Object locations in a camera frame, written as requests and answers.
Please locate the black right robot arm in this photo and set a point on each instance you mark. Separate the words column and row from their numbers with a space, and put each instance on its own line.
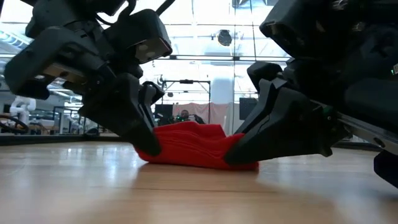
column 367, row 25

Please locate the white robot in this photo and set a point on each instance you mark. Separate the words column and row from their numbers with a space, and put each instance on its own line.
column 21, row 107

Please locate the black panel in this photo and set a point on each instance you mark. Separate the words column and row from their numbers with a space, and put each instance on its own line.
column 163, row 113

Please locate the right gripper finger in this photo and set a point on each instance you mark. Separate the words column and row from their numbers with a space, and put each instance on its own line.
column 264, row 71
column 289, row 130

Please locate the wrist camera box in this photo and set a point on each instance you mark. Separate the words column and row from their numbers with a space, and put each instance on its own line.
column 286, row 28
column 136, row 31

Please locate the black stand frame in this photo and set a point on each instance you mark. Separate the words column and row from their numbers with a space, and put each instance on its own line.
column 68, row 107

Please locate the black monitor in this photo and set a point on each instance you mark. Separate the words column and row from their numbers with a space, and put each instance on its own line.
column 248, row 109

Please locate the red cloth napkin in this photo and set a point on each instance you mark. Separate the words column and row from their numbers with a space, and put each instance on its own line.
column 192, row 146

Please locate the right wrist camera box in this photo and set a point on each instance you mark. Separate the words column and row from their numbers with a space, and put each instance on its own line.
column 286, row 28

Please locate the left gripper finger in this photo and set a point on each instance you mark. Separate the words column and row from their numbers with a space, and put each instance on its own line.
column 121, row 109
column 152, row 93

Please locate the black rig frame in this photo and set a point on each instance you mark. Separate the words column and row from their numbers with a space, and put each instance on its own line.
column 186, row 81

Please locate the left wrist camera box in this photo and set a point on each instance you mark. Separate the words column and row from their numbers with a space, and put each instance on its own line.
column 136, row 31

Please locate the pink hanging cloth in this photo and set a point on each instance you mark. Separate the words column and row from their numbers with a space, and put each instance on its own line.
column 214, row 112

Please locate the person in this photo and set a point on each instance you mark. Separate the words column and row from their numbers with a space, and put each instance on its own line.
column 185, row 115

